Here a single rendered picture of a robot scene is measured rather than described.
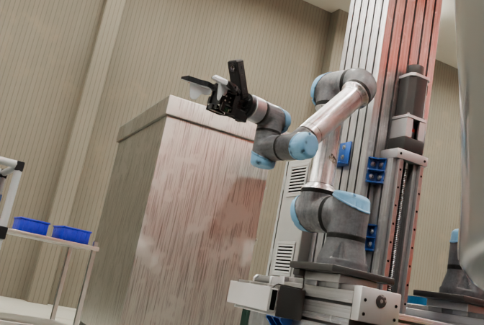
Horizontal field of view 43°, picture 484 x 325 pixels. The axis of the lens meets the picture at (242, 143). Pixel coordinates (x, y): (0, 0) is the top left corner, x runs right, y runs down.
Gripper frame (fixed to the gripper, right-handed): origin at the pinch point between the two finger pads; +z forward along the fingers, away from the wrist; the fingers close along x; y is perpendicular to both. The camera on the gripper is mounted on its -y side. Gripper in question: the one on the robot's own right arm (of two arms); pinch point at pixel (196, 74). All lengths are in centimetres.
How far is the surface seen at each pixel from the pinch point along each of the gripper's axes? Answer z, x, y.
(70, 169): -318, 766, 25
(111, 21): -321, 800, -225
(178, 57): -458, 792, -218
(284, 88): -670, 740, -238
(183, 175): -210, 305, 8
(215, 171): -238, 298, -4
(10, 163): 11, 84, 37
